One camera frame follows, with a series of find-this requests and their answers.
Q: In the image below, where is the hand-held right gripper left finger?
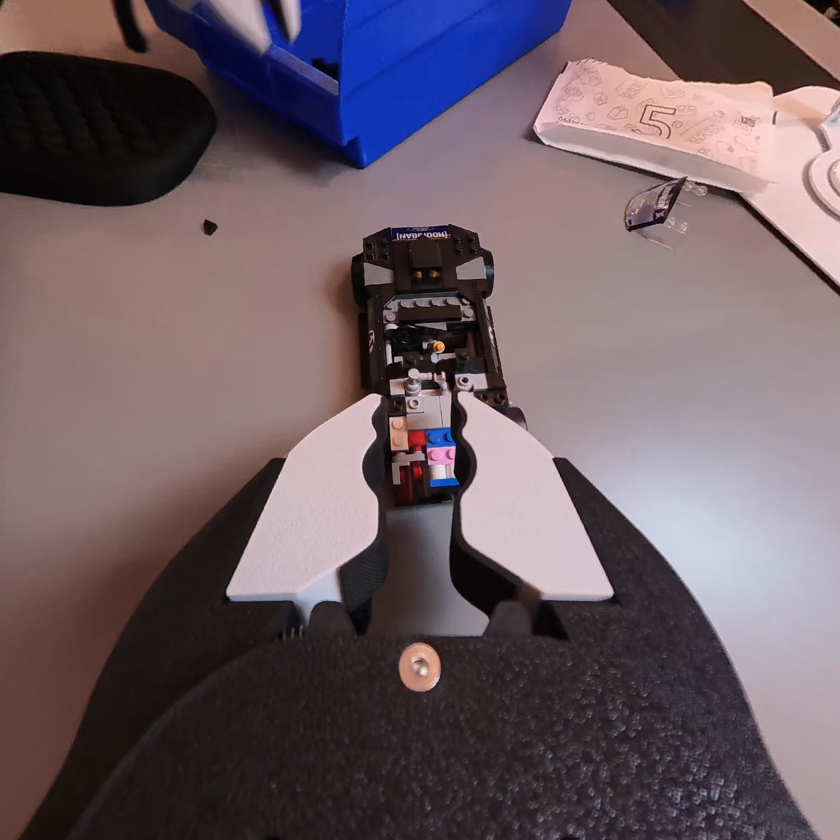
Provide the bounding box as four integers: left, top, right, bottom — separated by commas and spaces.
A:
226, 394, 393, 610

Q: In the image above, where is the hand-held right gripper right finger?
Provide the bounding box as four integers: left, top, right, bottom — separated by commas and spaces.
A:
449, 394, 615, 606

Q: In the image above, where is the blue plastic bin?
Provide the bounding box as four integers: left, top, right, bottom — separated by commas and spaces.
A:
142, 0, 574, 170

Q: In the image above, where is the black lego car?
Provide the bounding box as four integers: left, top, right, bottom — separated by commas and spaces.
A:
347, 220, 529, 508

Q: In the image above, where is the clear lego windshield piece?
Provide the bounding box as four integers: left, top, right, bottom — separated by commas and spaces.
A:
620, 176, 711, 252

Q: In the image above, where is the black textured pad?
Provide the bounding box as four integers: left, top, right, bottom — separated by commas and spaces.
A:
0, 52, 219, 208

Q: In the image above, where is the white printed paper bag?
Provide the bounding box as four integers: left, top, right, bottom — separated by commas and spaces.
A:
531, 58, 778, 196

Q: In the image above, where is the white booklet stand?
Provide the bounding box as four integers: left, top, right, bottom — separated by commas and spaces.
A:
746, 84, 840, 292

